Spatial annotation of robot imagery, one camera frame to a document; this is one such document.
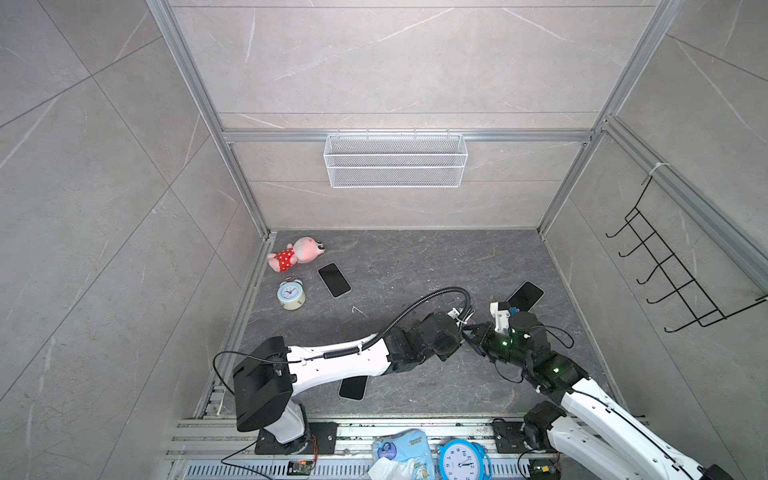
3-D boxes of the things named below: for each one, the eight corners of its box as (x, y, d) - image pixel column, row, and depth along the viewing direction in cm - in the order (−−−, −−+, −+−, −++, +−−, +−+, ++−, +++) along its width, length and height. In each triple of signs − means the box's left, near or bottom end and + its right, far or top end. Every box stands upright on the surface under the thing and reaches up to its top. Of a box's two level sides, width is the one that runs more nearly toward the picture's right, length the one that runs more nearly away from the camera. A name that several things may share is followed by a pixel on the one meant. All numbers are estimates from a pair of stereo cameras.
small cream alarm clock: (277, 310, 98) (273, 303, 95) (284, 283, 105) (281, 276, 102) (303, 310, 99) (300, 303, 95) (309, 283, 105) (306, 276, 102)
